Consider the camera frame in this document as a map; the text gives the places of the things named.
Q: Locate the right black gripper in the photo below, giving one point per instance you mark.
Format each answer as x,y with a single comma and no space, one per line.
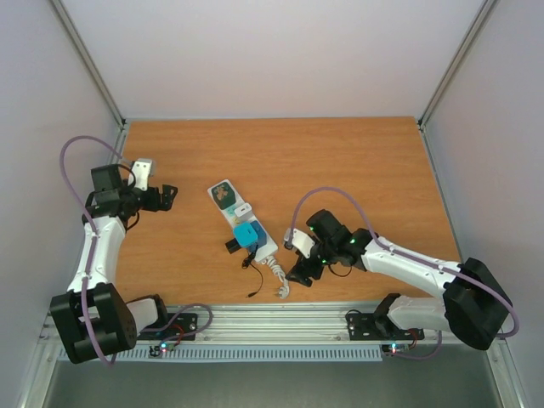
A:
303,272

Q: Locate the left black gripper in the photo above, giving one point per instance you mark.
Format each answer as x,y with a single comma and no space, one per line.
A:
167,201

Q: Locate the white power strip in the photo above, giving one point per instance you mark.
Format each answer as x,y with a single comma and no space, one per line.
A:
270,248

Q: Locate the dark green cube plug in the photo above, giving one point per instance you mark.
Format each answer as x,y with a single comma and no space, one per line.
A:
223,195

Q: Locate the light blue adapter plug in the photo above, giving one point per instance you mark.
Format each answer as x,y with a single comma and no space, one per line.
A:
245,235

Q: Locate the black adapter with thin cable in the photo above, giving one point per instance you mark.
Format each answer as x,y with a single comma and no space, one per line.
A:
233,246

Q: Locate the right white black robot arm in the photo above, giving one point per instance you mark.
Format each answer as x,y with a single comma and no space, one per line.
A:
464,299

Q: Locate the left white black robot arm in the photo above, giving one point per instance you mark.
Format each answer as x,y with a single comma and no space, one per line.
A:
106,223

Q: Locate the dark blue adapter base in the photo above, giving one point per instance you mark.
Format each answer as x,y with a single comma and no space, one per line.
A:
260,232

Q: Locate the white usb charger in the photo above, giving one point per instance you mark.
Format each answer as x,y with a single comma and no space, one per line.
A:
244,210

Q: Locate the right controller board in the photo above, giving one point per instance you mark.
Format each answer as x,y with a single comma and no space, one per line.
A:
391,349

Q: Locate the controller board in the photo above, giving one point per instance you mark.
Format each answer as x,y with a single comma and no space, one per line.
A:
161,349
391,349

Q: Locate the left controller board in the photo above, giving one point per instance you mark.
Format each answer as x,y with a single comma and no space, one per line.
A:
161,349

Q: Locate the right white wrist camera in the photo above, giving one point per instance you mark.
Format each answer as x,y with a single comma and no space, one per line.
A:
302,243

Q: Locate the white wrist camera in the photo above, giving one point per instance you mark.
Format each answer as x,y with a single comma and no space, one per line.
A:
302,243
141,170

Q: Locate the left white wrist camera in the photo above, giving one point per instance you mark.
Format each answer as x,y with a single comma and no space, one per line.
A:
141,170

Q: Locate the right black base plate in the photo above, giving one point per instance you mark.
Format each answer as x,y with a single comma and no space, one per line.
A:
374,326

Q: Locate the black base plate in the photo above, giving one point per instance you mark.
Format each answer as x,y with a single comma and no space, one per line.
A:
184,323
374,326

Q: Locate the aluminium mounting rail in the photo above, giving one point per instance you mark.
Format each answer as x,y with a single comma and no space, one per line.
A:
272,323

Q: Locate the grey slotted cable duct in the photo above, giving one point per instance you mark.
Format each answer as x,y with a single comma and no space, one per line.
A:
200,353

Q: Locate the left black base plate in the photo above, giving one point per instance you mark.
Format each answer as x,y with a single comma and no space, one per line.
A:
184,323

